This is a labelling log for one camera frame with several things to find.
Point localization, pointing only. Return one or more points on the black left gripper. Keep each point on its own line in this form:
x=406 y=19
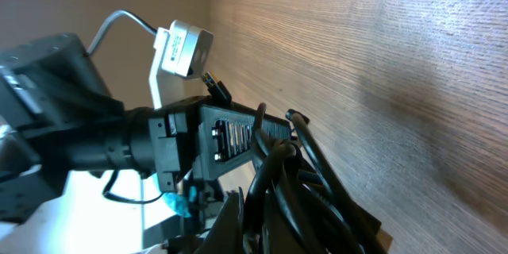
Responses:
x=196 y=134

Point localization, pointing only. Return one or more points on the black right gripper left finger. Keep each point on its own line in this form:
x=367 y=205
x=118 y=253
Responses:
x=226 y=235

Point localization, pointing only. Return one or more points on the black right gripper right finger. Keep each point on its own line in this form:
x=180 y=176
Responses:
x=322 y=226

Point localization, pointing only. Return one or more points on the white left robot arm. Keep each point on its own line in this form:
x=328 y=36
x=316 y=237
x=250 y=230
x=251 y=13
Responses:
x=61 y=119

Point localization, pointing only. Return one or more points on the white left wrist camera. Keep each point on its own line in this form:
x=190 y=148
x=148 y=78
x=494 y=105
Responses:
x=180 y=57

